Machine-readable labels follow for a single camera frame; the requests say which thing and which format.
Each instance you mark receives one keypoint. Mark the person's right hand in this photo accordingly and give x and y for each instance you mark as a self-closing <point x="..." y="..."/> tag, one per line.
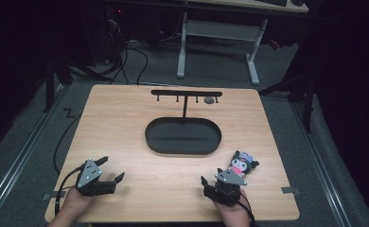
<point x="236" y="212"/>

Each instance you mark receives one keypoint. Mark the grey tape strip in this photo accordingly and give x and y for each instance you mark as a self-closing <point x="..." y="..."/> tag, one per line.
<point x="290" y="190"/>
<point x="49" y="195"/>

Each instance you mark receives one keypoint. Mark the grey round table grommet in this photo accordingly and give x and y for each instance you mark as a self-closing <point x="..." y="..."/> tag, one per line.
<point x="209" y="100"/>

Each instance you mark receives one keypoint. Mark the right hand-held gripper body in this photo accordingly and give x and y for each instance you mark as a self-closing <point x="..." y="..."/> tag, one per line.
<point x="228" y="189"/>

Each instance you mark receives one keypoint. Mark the black metal stand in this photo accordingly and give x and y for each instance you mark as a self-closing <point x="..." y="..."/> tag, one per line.
<point x="302" y="91"/>
<point x="58" y="72"/>

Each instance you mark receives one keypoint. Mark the small red object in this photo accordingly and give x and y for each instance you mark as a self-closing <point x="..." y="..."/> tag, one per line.
<point x="274" y="44"/>

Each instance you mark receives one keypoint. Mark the black keyboard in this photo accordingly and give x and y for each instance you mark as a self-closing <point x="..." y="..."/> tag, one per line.
<point x="272" y="2"/>

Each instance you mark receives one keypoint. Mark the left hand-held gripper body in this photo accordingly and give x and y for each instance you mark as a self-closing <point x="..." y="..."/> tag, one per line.
<point x="89" y="176"/>

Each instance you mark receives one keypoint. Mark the black hook stand with tray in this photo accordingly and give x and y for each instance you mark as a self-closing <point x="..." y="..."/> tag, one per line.
<point x="182" y="136"/>

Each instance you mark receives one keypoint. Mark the person's left hand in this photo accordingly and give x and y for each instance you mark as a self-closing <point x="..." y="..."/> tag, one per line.
<point x="75" y="201"/>

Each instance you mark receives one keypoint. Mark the black computer tower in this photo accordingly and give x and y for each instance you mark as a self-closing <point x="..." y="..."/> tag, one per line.
<point x="116" y="31"/>

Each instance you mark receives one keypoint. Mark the metal floor rail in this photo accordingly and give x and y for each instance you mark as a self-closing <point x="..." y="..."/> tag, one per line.
<point x="20" y="157"/>
<point x="319" y="164"/>

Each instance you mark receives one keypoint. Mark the white frame desk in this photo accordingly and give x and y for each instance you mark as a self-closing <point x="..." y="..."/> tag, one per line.
<point x="219" y="30"/>

